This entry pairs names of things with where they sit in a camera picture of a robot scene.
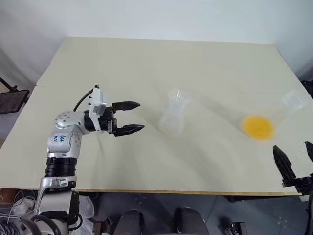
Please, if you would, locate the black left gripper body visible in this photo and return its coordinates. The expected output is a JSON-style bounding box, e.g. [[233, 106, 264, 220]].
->
[[98, 102, 118, 136]]

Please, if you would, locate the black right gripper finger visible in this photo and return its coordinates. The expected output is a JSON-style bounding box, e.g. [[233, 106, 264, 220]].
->
[[272, 144, 297, 182], [304, 141, 313, 163]]

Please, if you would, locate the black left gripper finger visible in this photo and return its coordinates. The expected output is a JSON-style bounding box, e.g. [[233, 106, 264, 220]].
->
[[113, 123, 146, 137], [112, 100, 141, 113]]

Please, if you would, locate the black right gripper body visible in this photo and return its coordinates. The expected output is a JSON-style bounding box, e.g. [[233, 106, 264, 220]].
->
[[281, 172, 313, 202]]

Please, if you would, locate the clear plastic bottle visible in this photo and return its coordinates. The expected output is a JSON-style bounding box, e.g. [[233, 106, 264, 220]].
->
[[158, 97, 187, 136]]

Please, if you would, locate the clear cup with orange liquid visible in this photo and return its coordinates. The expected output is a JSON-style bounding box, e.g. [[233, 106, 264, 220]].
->
[[240, 90, 308, 143]]

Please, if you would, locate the dark rounded shape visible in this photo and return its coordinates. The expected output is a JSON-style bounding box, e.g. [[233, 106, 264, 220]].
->
[[174, 206, 209, 235], [114, 209, 145, 235]]

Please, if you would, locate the clear bubble wrap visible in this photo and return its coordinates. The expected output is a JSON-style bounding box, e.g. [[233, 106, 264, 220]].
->
[[77, 194, 95, 235]]

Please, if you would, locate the black mesh stand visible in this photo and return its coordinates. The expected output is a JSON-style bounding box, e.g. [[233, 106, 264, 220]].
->
[[0, 76, 30, 115]]

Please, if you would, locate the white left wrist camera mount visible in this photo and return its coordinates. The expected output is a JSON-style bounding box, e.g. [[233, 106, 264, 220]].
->
[[88, 84, 109, 132]]

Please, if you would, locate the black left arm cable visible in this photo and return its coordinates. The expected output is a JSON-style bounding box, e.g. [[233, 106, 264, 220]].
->
[[74, 88, 95, 112]]

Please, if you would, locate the black bracket under table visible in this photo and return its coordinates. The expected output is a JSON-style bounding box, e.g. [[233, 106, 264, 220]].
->
[[219, 219, 246, 235]]

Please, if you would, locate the white cable bundle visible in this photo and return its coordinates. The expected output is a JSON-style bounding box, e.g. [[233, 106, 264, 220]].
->
[[0, 189, 39, 222]]

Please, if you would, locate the black cable bundle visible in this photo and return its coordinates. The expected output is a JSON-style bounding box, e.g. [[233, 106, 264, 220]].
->
[[0, 214, 62, 235]]

